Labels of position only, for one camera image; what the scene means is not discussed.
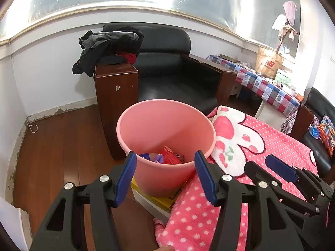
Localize wooden coat stand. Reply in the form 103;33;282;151
276;31;288;55

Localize pale clothes on stand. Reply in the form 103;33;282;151
272;1;299;42

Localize black leather armchair wooden arms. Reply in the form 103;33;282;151
95;22;237;160

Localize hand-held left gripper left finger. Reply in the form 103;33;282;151
30;151;138;251

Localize narrow dark window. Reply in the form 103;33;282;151
250;0;301;59

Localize colourful printed cushion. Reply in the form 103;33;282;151
319;114;335;157

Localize green box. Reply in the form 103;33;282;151
275;68;294;83

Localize white board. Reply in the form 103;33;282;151
0;196;29;251

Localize dark clothes pile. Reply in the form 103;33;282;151
72;29;144;77

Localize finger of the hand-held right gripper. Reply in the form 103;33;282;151
265;154;330;196
244;161;323;216

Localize white cord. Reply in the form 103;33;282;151
26;119;38;134

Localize pink dotted blanket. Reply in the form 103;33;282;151
154;105;327;251

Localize brown paper bag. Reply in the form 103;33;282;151
255;46;284;79

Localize white desk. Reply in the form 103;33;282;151
230;84;288;130

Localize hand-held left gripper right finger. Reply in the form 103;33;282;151
194;150;305;251

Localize yellow white cardboard box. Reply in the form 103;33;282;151
130;176;189;221

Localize checkered cloth table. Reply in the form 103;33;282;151
207;55;300;117

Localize red cloth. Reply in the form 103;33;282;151
115;53;137;64

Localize pink plastic bin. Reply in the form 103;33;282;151
116;99;216;198

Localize purple patterned hanging cloth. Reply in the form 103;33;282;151
284;108;299;134

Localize long red box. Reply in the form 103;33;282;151
164;146;185;165

